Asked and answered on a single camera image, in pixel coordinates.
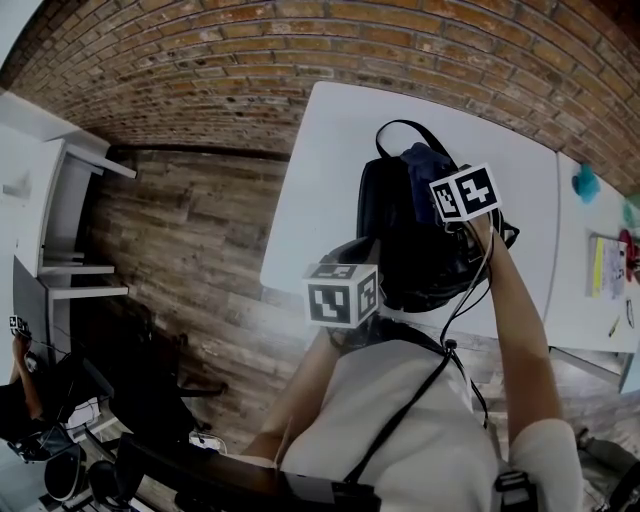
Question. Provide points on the light blue table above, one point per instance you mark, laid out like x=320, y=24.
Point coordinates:
x=631, y=370

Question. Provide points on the olive green bag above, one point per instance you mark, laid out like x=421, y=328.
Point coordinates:
x=610, y=470

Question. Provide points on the white power adapter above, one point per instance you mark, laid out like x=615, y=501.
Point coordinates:
x=206, y=442

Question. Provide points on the person's left forearm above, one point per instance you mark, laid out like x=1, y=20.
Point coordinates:
x=295, y=395

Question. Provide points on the white desk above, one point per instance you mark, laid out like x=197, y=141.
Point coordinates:
x=30, y=150

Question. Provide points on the gray desk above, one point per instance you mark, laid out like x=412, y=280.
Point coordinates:
x=30, y=300

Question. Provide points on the yellow pen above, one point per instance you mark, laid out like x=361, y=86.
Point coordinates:
x=613, y=326

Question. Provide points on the black office chair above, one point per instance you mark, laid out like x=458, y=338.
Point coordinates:
x=150, y=380

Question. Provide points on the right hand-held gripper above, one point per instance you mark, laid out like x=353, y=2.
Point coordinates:
x=472, y=192

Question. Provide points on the black backpack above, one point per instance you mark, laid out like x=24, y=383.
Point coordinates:
x=385, y=225

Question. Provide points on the person's white shirt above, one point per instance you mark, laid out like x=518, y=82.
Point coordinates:
x=410, y=440

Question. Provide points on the red plastic object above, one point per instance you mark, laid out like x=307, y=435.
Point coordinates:
x=629, y=250

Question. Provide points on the white table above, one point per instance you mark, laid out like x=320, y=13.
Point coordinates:
x=320, y=190
x=575, y=270

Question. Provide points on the black worn rig bar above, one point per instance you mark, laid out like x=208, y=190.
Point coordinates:
x=210, y=475

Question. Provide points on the black eyeglasses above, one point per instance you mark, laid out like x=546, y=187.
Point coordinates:
x=630, y=312

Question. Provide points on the person's right forearm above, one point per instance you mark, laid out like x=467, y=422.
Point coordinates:
x=520, y=325

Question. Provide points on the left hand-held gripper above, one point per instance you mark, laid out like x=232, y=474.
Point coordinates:
x=327, y=300

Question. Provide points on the teal scrubber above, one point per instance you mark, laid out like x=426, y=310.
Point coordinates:
x=586, y=184

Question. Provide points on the yellow-edged white booklet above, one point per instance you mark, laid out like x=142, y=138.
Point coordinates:
x=607, y=270

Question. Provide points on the small white box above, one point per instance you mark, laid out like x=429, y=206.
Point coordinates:
x=15, y=186

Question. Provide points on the dark blue cloth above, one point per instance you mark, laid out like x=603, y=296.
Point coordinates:
x=422, y=165

